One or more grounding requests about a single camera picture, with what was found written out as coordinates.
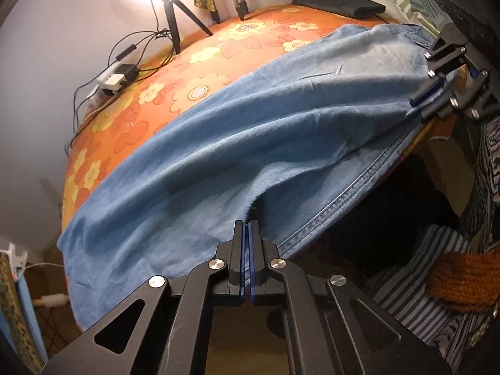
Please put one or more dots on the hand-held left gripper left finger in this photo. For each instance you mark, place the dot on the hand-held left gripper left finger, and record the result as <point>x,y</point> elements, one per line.
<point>238,258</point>

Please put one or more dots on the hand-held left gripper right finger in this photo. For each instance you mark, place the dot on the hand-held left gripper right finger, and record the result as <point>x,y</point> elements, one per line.
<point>256,258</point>

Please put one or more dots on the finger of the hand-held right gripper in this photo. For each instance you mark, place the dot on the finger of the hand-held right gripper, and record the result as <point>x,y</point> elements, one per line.
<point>480,93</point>
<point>429,90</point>

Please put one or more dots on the light blue denim pants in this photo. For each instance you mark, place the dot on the light blue denim pants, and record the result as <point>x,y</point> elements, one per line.
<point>234,144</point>

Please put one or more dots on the person's black white striped clothing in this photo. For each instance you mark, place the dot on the person's black white striped clothing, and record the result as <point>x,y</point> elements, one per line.
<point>488,164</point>

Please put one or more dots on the dark folded fabric bag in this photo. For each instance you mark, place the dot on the dark folded fabric bag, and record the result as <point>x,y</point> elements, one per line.
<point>340,4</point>

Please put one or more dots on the grey white striped cloth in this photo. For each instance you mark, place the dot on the grey white striped cloth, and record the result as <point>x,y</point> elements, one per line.
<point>410,281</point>

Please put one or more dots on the orange knitted cloth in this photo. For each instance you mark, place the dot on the orange knitted cloth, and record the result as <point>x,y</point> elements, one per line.
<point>465,281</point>

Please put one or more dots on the orange floral bedsheet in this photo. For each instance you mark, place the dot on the orange floral bedsheet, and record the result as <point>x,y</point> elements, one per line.
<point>175,74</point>

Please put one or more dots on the blue board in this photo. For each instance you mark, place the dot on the blue board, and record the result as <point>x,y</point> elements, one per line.
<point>33,320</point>

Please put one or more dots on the black power adapter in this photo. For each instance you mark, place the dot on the black power adapter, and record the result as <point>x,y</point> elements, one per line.
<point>129,71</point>

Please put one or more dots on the white power strip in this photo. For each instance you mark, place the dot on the white power strip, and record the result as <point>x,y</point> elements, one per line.
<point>111,80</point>

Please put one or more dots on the white clamp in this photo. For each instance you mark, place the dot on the white clamp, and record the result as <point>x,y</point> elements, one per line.
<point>17,259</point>

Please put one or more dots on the green patterned cloth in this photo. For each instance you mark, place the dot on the green patterned cloth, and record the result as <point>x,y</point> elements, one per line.
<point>11,312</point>

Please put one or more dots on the small black tripod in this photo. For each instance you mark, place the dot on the small black tripod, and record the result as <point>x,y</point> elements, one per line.
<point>172,11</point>

